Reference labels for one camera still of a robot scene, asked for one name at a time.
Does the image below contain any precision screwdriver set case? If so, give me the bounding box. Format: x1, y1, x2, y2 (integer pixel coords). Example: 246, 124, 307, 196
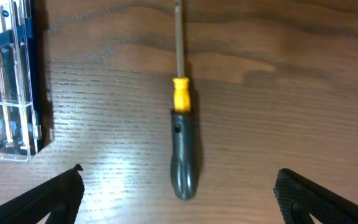
0, 0, 44, 162

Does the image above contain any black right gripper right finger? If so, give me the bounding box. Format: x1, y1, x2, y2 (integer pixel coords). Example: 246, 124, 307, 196
273, 169, 358, 224

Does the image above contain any yellow black screwdriver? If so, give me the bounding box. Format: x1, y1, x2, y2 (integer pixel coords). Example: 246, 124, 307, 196
170, 0, 197, 200

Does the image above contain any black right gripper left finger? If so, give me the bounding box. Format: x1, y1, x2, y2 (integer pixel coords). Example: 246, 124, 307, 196
0, 164, 85, 224

